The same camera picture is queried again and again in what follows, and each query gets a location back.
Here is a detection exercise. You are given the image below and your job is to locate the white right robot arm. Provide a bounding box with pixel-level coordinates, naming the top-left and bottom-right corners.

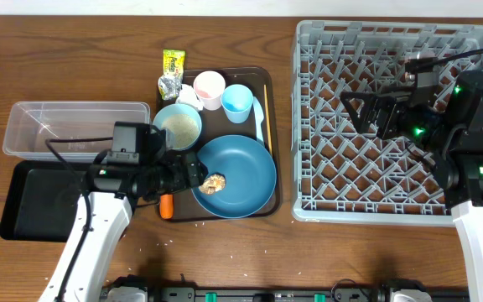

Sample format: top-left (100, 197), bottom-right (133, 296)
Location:
top-left (340, 70), bottom-right (483, 301)

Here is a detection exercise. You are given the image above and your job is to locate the orange carrot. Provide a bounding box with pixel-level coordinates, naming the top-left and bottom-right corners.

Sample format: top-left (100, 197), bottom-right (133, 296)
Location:
top-left (159, 195), bottom-right (174, 220)

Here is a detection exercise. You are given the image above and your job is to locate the black plastic bin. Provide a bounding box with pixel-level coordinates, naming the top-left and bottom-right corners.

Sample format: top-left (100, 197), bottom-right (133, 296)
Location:
top-left (0, 160), bottom-right (80, 242)

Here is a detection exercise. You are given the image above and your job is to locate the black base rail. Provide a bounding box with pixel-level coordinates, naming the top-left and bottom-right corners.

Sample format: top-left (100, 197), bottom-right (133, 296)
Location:
top-left (99, 275), bottom-right (470, 302)

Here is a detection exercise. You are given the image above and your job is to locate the light blue rice bowl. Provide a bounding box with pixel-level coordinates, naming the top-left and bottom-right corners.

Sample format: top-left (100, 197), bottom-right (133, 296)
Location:
top-left (153, 104), bottom-right (202, 151)

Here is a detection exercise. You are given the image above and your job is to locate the dark brown serving tray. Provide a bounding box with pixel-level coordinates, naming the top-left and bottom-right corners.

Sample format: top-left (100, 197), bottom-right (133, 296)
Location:
top-left (167, 66), bottom-right (282, 223)

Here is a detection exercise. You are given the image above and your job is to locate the brown food scrap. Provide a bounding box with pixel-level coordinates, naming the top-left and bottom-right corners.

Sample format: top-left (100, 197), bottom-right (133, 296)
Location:
top-left (199, 174), bottom-right (226, 195)

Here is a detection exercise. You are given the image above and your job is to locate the clear plastic bin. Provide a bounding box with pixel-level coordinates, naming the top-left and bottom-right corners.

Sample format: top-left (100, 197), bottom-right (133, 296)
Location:
top-left (3, 101), bottom-right (151, 163)

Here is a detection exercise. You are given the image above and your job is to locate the light blue plastic cup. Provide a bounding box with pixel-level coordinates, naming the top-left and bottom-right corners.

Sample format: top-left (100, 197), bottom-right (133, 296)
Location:
top-left (221, 84), bottom-right (253, 123)

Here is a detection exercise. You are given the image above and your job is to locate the light blue plastic knife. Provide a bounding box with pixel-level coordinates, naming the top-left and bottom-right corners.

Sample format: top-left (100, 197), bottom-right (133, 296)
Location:
top-left (253, 97), bottom-right (264, 145)

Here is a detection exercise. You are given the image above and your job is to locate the crumpled white tissue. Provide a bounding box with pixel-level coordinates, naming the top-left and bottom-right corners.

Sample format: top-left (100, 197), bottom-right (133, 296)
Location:
top-left (175, 84), bottom-right (204, 112)

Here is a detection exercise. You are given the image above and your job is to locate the pink plastic cup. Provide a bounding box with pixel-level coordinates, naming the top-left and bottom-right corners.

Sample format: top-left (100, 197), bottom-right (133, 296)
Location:
top-left (193, 70), bottom-right (226, 111)

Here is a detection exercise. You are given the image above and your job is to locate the large blue plate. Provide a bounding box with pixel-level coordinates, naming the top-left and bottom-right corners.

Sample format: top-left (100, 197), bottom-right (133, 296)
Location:
top-left (192, 135), bottom-right (277, 219)

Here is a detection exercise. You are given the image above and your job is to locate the grey dishwasher rack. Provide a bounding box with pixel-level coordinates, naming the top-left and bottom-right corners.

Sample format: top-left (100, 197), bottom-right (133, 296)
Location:
top-left (291, 20), bottom-right (483, 227)

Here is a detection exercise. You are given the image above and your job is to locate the wooden chopstick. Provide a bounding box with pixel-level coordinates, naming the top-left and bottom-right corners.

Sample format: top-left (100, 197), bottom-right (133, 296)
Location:
top-left (263, 84), bottom-right (273, 156)

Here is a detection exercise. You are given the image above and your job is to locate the yellow green snack wrapper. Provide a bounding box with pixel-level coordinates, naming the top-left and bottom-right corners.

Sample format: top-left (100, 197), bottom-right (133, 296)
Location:
top-left (158, 49), bottom-right (186, 101)

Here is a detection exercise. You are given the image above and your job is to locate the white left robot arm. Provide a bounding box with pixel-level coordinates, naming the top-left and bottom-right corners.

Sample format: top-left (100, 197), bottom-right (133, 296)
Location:
top-left (39, 151), bottom-right (208, 301)

